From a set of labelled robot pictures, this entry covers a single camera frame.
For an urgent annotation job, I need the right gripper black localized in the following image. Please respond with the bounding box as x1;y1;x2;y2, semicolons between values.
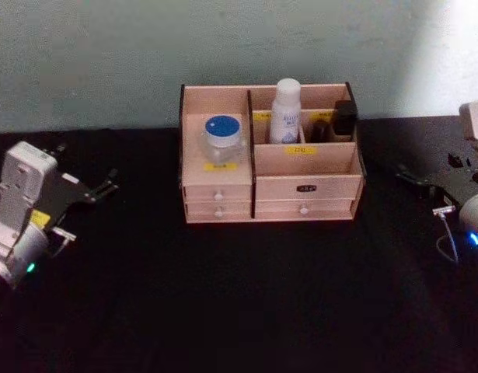
395;152;478;208

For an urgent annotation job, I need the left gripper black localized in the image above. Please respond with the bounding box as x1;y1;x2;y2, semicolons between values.
30;144;120;232

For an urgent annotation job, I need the black rectangular box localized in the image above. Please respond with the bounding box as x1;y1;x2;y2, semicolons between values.
333;99;359;138

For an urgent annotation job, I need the small wooden drawer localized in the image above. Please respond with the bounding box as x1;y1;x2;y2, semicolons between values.
182;183;253;204
183;201;253;219

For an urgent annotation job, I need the clear jar with blue lid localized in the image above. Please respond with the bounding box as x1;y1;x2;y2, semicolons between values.
201;115;246;166

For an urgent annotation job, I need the wooden desk organizer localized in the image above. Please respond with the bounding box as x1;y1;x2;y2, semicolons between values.
179;81;368;225

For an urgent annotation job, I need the white plastic bottle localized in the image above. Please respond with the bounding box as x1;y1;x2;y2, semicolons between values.
269;78;303;145

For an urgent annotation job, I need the wide drawer with dark label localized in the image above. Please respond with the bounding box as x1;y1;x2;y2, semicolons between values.
255;174;364;201

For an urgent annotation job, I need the wide plain wooden drawer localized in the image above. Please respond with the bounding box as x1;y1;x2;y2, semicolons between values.
255;198;357;219

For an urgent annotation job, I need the black table cloth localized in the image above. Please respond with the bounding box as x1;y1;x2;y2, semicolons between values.
0;114;478;373

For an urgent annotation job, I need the thin cable with silver plug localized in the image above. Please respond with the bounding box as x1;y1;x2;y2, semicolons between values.
47;226;78;258
432;204;462;266

